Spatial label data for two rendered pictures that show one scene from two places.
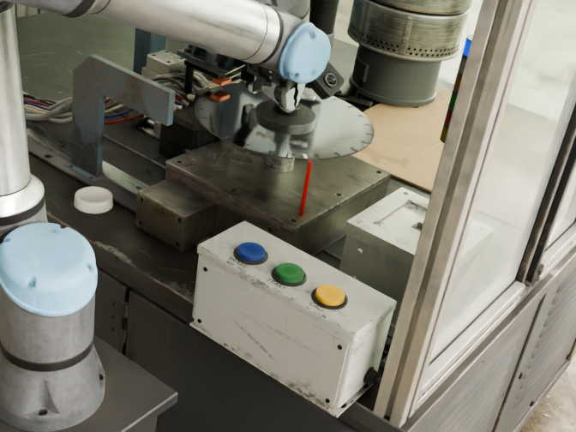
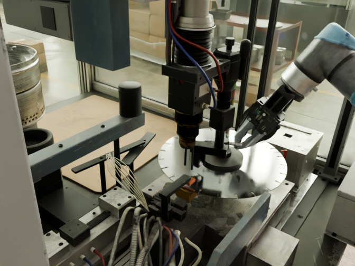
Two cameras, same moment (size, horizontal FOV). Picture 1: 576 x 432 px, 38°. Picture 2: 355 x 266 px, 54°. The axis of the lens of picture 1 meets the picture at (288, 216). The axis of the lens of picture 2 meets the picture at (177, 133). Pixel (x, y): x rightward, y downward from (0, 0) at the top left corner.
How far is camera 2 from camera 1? 1.69 m
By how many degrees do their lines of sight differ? 74
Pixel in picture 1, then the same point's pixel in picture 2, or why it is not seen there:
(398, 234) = (301, 142)
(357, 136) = (231, 134)
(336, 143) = not seen: hidden behind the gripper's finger
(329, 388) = not seen: outside the picture
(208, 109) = (234, 190)
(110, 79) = (235, 245)
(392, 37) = (32, 110)
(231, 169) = (237, 209)
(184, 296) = (339, 256)
